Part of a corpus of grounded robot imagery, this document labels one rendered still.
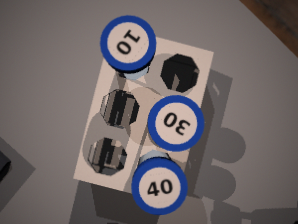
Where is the beige tube rack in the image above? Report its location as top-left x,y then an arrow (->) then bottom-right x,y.
74,37 -> 213,193

